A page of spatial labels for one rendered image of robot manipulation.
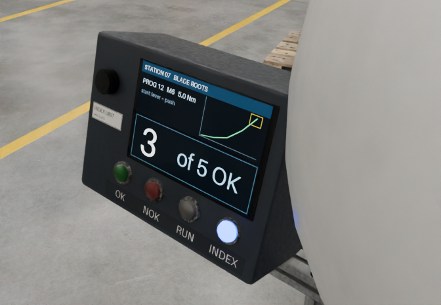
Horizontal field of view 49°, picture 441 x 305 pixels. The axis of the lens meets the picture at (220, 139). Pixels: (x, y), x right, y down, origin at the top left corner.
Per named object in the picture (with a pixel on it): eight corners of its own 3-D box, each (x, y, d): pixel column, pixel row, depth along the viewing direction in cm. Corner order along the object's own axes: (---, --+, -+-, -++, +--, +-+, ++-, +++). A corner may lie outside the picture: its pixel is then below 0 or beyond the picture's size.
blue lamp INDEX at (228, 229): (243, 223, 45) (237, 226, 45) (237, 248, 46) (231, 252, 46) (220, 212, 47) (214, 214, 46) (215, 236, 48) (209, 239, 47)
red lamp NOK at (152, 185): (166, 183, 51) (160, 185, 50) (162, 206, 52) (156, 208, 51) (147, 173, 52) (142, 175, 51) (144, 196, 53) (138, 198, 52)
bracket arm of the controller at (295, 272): (343, 292, 52) (348, 272, 51) (330, 310, 50) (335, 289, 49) (180, 203, 65) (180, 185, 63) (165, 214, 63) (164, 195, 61)
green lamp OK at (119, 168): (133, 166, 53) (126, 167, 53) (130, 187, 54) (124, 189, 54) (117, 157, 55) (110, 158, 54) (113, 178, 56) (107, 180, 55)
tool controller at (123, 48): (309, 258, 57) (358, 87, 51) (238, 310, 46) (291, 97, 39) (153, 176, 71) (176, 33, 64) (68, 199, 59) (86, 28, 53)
